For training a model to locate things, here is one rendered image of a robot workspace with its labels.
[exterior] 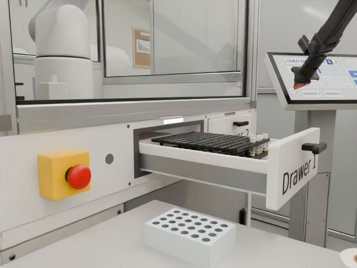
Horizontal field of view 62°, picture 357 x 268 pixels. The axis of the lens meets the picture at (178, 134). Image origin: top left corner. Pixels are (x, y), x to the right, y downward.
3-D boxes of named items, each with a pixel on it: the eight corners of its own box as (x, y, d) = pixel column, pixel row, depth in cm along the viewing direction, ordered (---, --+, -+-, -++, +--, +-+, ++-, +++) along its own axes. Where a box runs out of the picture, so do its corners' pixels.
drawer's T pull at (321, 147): (326, 149, 59) (327, 142, 59) (318, 155, 53) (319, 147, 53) (307, 147, 61) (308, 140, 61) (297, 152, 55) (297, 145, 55)
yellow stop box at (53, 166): (94, 191, 52) (92, 150, 51) (56, 203, 46) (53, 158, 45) (76, 185, 55) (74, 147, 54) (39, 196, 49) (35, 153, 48)
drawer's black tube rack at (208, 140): (268, 164, 72) (270, 138, 71) (236, 182, 58) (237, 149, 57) (193, 153, 85) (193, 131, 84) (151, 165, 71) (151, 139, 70)
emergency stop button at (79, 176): (94, 186, 49) (93, 163, 49) (73, 193, 46) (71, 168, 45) (83, 183, 51) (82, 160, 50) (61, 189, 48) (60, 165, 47)
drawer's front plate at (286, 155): (317, 173, 71) (320, 127, 69) (275, 212, 48) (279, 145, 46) (309, 172, 72) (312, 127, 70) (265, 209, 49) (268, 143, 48)
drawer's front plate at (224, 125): (251, 142, 114) (252, 114, 112) (212, 155, 91) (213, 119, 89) (246, 142, 115) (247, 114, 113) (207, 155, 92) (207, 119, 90)
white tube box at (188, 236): (235, 246, 49) (236, 224, 48) (209, 271, 42) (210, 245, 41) (175, 226, 56) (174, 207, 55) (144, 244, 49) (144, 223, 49)
